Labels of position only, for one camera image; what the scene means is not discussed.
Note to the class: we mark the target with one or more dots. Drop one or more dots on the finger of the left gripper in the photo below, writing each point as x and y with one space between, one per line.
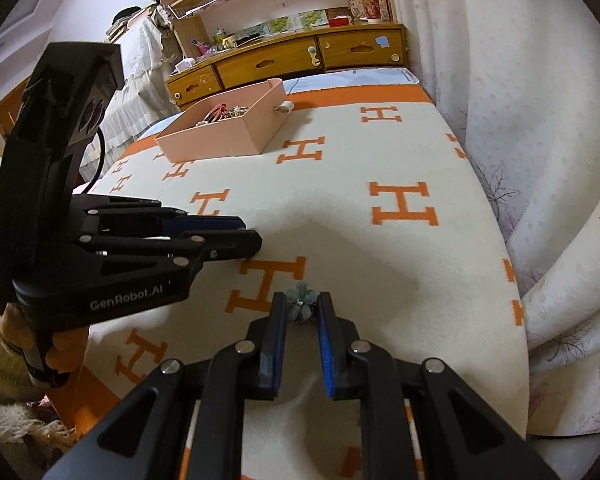
192 222
222 245

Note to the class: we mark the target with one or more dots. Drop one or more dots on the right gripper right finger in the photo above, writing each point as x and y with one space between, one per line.
418 420

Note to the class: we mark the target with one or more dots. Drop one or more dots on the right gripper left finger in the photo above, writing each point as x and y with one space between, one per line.
186 421

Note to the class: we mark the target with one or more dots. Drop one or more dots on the blue flower earrings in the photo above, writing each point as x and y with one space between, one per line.
301 301

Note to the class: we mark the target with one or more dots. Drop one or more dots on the pink cardboard box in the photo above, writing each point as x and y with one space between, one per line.
200 132

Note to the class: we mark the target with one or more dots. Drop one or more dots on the person left hand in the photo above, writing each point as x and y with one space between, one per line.
68 348

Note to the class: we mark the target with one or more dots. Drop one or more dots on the lace covered piano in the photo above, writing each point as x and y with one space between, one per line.
149 52

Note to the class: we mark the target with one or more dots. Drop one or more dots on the wooden desk with drawers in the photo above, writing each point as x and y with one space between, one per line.
316 51

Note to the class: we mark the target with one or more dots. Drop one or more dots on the brown wooden door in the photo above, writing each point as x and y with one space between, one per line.
10 107

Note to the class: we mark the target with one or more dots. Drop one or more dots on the orange H pattern blanket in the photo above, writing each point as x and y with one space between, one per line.
364 193

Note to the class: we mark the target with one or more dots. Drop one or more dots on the white floral curtain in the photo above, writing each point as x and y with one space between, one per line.
518 81

